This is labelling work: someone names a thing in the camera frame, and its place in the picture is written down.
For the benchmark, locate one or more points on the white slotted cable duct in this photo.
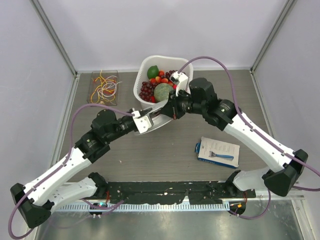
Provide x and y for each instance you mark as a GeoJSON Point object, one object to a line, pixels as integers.
{"type": "Point", "coordinates": [185, 206]}

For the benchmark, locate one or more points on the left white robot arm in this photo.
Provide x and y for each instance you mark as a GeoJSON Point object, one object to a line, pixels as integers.
{"type": "Point", "coordinates": [38, 199]}

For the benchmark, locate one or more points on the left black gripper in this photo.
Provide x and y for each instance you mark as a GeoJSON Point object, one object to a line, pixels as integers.
{"type": "Point", "coordinates": [143, 112]}

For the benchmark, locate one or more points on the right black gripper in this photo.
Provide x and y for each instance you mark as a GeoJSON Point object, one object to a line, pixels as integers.
{"type": "Point", "coordinates": [169, 108]}

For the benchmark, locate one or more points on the right aluminium frame post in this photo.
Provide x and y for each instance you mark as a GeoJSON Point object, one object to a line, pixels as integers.
{"type": "Point", "coordinates": [283, 15]}

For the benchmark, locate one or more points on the white perforated cable spool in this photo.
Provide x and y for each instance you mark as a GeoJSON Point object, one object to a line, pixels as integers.
{"type": "Point", "coordinates": [160, 120]}

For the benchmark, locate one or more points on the clear plastic cable box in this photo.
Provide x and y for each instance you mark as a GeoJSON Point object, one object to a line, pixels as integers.
{"type": "Point", "coordinates": [103, 87]}

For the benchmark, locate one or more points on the white plastic fruit basket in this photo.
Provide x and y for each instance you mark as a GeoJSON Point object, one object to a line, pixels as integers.
{"type": "Point", "coordinates": [164, 63]}

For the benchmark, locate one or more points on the blue razor package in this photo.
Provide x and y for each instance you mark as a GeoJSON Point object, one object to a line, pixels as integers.
{"type": "Point", "coordinates": [218, 152]}

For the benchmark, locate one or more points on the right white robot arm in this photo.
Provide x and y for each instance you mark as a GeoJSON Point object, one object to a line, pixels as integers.
{"type": "Point", "coordinates": [284, 165]}

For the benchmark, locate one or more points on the aluminium frame post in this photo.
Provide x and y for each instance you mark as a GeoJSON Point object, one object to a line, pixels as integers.
{"type": "Point", "coordinates": [283, 15]}
{"type": "Point", "coordinates": [53, 35]}

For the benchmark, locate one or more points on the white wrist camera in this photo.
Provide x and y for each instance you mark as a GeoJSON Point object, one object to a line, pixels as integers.
{"type": "Point", "coordinates": [180, 80]}
{"type": "Point", "coordinates": [142, 123]}

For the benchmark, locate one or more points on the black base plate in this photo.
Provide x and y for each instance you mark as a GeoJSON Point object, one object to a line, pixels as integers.
{"type": "Point", "coordinates": [170, 192]}

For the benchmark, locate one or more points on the green lime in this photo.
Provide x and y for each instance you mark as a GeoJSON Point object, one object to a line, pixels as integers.
{"type": "Point", "coordinates": [153, 72]}

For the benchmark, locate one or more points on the green netted melon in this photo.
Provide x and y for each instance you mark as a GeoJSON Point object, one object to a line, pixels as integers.
{"type": "Point", "coordinates": [162, 91]}

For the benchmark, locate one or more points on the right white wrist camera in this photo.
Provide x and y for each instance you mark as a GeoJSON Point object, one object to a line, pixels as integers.
{"type": "Point", "coordinates": [180, 80]}

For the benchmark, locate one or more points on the left aluminium frame post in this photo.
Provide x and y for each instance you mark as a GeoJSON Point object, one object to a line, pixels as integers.
{"type": "Point", "coordinates": [53, 35]}

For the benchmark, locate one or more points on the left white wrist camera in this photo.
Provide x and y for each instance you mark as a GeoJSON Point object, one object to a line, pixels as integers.
{"type": "Point", "coordinates": [142, 123]}

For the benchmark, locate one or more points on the dark red grape bunch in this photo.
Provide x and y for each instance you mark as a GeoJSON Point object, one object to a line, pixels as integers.
{"type": "Point", "coordinates": [170, 73]}

